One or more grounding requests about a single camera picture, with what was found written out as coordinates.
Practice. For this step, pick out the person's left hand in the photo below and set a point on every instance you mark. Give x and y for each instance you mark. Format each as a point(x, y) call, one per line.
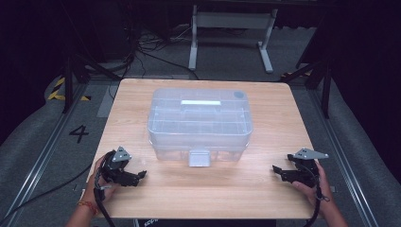
point(93, 189)

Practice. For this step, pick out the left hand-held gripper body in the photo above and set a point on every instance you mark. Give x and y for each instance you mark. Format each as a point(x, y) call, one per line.
point(113, 167)

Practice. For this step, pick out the metal floor rail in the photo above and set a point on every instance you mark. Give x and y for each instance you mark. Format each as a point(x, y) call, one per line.
point(343, 151)
point(41, 157)

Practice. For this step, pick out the black tripod stand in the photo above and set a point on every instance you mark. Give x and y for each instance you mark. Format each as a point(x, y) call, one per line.
point(326, 91)
point(67, 85)

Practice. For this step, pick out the yellow black floor tape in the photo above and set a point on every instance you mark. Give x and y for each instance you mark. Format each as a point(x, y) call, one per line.
point(55, 93)

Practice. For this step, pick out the clear plastic storage box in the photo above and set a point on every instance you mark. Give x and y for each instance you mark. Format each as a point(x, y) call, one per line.
point(233, 155)

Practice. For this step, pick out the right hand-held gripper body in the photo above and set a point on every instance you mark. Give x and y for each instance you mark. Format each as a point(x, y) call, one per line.
point(307, 171)

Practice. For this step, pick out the person's right hand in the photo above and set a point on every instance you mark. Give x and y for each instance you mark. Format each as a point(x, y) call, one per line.
point(321, 192)

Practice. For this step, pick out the clear storage box lid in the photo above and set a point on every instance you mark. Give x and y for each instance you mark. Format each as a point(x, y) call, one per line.
point(201, 121)

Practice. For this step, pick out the white metal desk frame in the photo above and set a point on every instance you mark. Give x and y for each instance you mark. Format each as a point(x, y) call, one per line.
point(233, 20)

